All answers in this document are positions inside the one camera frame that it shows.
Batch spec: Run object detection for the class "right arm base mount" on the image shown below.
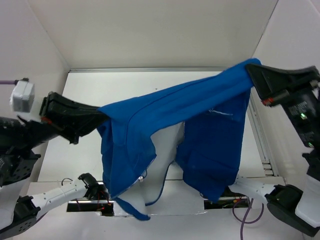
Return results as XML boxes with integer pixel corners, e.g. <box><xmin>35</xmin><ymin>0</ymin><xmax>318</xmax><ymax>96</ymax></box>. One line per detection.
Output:
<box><xmin>199</xmin><ymin>187</ymin><xmax>251</xmax><ymax>210</ymax></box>

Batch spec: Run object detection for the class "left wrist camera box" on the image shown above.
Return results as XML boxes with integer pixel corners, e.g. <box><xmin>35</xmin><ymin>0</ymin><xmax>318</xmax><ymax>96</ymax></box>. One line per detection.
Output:
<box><xmin>9</xmin><ymin>78</ymin><xmax>35</xmax><ymax>113</ymax></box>

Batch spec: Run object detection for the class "silver tape patch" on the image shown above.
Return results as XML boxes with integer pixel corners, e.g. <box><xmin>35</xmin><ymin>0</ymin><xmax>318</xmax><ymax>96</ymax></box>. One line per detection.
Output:
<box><xmin>113</xmin><ymin>180</ymin><xmax>207</xmax><ymax>218</ymax></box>

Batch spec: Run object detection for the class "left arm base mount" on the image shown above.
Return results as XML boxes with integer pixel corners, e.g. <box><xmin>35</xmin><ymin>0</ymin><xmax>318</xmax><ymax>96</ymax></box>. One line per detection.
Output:
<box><xmin>66</xmin><ymin>181</ymin><xmax>115</xmax><ymax>217</ymax></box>

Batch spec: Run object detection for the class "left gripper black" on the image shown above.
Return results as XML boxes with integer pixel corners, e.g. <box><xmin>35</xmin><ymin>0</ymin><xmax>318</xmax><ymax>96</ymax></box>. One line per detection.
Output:
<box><xmin>19</xmin><ymin>88</ymin><xmax>115</xmax><ymax>148</ymax></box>

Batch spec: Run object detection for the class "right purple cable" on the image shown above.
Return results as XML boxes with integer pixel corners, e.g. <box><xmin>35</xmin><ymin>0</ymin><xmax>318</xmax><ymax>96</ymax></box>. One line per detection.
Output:
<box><xmin>232</xmin><ymin>197</ymin><xmax>266</xmax><ymax>240</ymax></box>

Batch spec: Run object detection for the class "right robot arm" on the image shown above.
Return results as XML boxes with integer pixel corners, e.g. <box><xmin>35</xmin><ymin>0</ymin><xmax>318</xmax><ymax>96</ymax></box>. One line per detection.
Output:
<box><xmin>218</xmin><ymin>63</ymin><xmax>320</xmax><ymax>237</ymax></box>

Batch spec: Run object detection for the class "blue zip jacket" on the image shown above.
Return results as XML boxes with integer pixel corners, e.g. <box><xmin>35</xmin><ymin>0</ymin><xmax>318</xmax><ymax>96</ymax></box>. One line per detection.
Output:
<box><xmin>97</xmin><ymin>58</ymin><xmax>261</xmax><ymax>221</ymax></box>

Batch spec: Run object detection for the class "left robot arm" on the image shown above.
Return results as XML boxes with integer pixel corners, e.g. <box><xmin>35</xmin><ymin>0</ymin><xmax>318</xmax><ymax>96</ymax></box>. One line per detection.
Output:
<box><xmin>0</xmin><ymin>92</ymin><xmax>109</xmax><ymax>240</ymax></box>

